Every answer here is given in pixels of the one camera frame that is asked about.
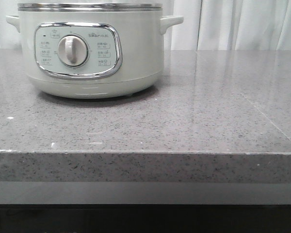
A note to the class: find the pale green electric pot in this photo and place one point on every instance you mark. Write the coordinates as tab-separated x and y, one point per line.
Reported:
93	55

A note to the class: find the white curtain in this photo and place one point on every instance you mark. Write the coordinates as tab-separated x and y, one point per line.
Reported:
229	25

